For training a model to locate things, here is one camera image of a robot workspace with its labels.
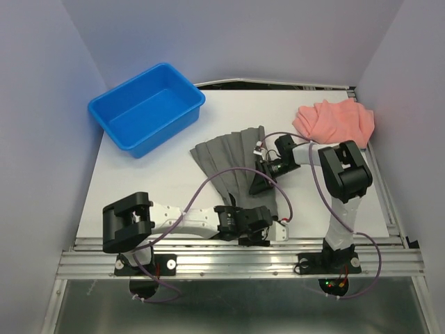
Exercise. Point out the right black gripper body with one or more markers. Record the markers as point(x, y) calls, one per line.
point(275, 168)

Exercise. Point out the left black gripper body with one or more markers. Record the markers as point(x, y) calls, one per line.
point(248, 238)

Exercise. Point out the grey skirt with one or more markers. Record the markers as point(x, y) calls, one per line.
point(233, 154)

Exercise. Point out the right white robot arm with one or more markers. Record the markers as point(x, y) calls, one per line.
point(342, 178)

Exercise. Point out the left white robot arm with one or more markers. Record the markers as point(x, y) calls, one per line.
point(128, 223)

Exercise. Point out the pink folded skirt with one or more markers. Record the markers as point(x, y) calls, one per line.
point(328, 123)

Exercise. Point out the blue plastic bin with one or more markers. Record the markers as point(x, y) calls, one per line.
point(144, 112)

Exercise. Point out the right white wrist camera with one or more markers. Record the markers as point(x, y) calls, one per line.
point(259, 150)

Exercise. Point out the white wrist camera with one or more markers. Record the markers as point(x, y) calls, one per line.
point(259, 150)
point(278, 232)

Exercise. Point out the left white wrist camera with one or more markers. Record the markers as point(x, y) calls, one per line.
point(278, 232)

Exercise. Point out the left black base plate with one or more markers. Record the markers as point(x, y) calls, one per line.
point(160, 265)

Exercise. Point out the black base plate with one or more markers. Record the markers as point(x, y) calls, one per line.
point(319, 264)
point(160, 265)

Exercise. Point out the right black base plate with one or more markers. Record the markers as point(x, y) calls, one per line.
point(319, 264)

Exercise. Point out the aluminium rail frame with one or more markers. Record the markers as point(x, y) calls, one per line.
point(232, 289)

